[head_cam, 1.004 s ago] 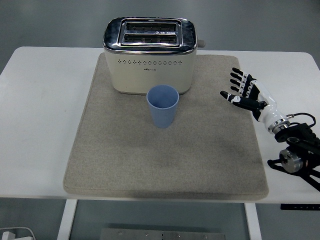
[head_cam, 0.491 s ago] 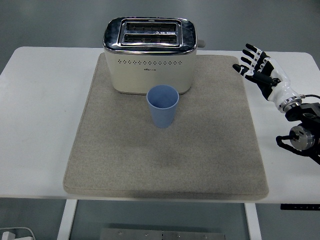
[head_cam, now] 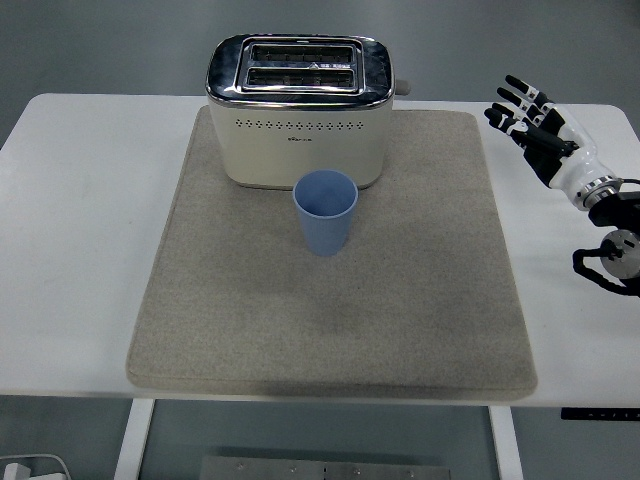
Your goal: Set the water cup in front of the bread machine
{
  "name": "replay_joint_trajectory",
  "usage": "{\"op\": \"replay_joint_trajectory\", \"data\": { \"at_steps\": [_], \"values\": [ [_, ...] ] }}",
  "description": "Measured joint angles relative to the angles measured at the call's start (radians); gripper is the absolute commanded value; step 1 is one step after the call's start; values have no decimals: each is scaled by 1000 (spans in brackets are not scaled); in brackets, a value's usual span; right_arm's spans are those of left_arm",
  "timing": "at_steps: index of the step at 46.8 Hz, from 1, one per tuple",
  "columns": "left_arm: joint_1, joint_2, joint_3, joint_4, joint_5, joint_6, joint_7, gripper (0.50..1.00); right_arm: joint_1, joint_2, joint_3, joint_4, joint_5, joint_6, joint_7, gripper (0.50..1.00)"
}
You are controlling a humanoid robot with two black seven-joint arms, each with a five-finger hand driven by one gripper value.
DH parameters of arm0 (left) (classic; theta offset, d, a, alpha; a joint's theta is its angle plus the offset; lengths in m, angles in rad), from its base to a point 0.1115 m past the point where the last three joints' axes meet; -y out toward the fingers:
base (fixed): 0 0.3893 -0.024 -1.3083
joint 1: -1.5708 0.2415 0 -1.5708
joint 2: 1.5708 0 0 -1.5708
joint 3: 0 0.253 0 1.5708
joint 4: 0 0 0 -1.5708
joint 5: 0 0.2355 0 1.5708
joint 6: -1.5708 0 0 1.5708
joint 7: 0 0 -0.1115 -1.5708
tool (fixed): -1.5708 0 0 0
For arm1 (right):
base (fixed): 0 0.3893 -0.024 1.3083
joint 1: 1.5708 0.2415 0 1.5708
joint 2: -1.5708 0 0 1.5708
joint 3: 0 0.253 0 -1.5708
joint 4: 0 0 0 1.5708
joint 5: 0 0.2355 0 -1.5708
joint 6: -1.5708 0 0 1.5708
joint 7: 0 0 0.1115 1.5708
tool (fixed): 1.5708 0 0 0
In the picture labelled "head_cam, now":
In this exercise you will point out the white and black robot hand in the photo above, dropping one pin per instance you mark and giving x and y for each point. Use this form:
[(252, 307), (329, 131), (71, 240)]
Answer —
[(575, 160)]

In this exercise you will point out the light blue plastic cup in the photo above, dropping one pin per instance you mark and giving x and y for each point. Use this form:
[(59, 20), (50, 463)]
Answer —
[(325, 235)]

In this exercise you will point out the black table control panel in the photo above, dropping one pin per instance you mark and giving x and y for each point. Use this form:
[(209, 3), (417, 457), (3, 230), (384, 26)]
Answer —
[(600, 414)]

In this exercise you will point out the cream and chrome toaster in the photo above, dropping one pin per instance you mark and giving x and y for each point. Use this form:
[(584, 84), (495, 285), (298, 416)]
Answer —
[(300, 145)]

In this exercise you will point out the white table leg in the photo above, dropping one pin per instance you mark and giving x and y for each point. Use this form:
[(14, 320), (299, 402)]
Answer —
[(506, 445), (132, 440)]

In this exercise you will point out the beige fabric table mat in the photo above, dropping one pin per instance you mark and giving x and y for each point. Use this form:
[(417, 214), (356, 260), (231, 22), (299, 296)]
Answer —
[(300, 320)]

